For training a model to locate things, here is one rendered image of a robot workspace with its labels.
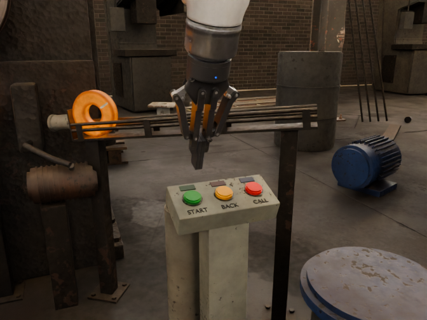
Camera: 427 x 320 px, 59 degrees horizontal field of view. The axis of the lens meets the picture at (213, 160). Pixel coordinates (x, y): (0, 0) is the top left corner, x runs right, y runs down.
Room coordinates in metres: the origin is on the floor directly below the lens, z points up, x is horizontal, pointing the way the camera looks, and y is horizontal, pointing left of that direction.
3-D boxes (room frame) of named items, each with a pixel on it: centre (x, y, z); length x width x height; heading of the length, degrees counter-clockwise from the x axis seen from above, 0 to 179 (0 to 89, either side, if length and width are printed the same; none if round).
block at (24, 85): (1.33, 0.66, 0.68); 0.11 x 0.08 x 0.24; 21
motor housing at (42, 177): (1.23, 0.52, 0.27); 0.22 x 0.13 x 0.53; 111
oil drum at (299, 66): (3.60, -0.89, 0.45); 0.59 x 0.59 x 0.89
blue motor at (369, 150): (2.44, -1.07, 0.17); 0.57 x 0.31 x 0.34; 131
